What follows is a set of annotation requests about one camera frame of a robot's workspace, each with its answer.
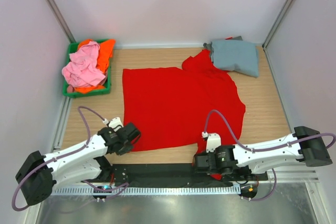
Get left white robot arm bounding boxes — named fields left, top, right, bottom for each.
left=14, top=123, right=141, bottom=207

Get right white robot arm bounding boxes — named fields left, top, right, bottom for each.
left=193, top=126, right=332, bottom=181

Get pink t-shirt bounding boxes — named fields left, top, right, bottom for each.
left=61, top=41, right=105, bottom=88

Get orange t-shirt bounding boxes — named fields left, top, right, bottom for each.
left=74, top=39, right=116, bottom=94

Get green plastic bin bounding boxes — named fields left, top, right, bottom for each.
left=61, top=39, right=116, bottom=98

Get folded grey-blue t-shirt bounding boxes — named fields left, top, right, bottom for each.
left=211, top=39, right=259, bottom=78

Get folded dark grey t-shirt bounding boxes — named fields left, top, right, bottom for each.
left=203, top=36, right=243, bottom=52

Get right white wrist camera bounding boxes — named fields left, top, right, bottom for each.
left=202, top=132, right=222, bottom=153

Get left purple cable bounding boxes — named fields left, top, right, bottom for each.
left=12, top=106, right=131, bottom=212

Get purple cable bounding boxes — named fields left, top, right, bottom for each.
left=201, top=109, right=336, bottom=202
left=12, top=106, right=131, bottom=212

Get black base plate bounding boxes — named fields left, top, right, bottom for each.
left=112, top=163, right=268, bottom=188

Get slotted cable duct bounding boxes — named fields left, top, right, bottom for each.
left=51, top=185, right=240, bottom=197

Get right aluminium rail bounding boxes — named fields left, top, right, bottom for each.
left=275, top=170, right=319, bottom=183

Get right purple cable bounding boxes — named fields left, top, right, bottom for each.
left=201, top=109, right=336, bottom=202

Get left aluminium corner post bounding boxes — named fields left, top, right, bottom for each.
left=45, top=0, right=76, bottom=43

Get aluminium corner post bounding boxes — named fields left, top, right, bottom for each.
left=262, top=0, right=312, bottom=50
left=45, top=0, right=76, bottom=43

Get right aluminium corner post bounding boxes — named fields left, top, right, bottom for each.
left=262, top=0, right=312, bottom=50

